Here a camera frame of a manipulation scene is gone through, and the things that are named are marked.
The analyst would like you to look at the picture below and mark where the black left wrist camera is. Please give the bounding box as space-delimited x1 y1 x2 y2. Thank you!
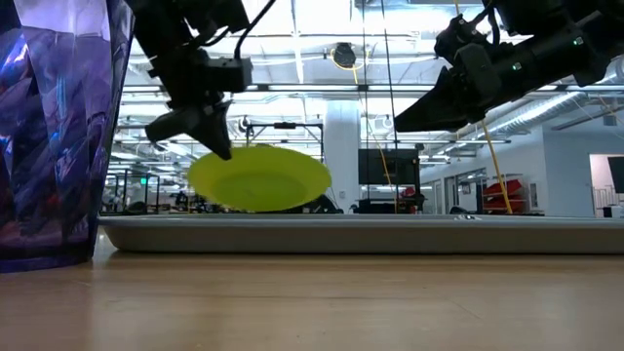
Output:
204 57 254 94

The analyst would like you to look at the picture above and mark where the black gantry frame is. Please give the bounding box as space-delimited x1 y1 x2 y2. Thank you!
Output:
245 121 326 162

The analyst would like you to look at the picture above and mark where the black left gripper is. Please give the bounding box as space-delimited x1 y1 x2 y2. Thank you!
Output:
144 33 233 161

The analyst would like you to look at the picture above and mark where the black cable reel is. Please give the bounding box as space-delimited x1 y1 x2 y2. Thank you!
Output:
331 42 360 69

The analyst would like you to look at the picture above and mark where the silver ventilation duct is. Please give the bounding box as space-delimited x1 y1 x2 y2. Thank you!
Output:
487 67 624 133

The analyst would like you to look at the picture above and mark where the grey plastic tray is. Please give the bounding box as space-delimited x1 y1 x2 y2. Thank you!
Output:
98 213 624 255

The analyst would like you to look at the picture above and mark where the white pillar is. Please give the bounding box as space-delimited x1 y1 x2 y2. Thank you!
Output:
324 99 362 215

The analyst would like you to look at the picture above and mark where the large black display screen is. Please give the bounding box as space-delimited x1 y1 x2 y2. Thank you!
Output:
358 148 421 186

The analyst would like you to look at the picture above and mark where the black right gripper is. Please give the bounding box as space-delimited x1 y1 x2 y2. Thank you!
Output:
393 14 503 134

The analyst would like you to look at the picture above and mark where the yellow power cable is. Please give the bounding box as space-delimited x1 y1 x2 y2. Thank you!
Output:
452 0 515 215

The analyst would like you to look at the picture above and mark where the red storage bin rack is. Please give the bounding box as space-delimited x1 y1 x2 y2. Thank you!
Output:
481 178 527 215

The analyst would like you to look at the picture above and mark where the lime green round plate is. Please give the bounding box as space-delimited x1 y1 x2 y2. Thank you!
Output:
186 144 332 214

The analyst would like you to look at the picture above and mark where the black wall screen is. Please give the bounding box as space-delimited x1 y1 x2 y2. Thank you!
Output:
606 155 624 195

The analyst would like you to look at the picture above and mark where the purple faceted plastic cup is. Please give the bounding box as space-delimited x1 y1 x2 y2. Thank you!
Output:
0 0 136 274

